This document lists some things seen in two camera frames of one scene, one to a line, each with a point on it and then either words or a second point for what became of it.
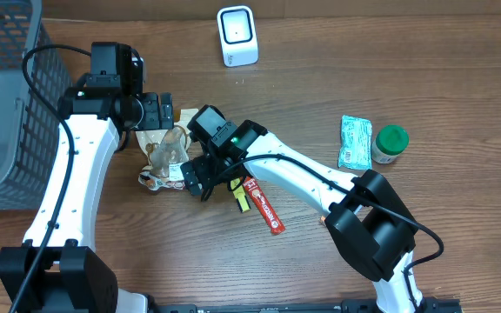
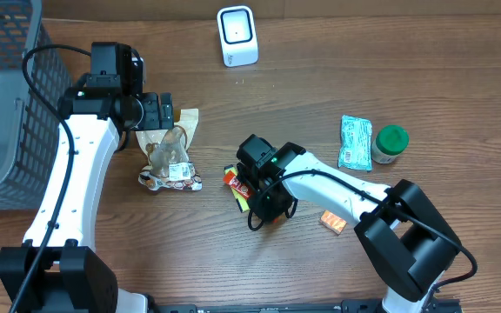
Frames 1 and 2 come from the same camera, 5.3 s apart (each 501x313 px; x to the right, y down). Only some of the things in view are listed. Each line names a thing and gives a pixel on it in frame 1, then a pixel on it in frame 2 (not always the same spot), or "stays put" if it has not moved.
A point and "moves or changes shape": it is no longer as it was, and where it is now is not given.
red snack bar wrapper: (263, 205) moves or changes shape
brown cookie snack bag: (165, 149) stays put
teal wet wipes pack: (355, 143) stays put
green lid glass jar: (390, 141) stays put
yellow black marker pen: (239, 195) stays put
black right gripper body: (196, 175) -> (250, 175)
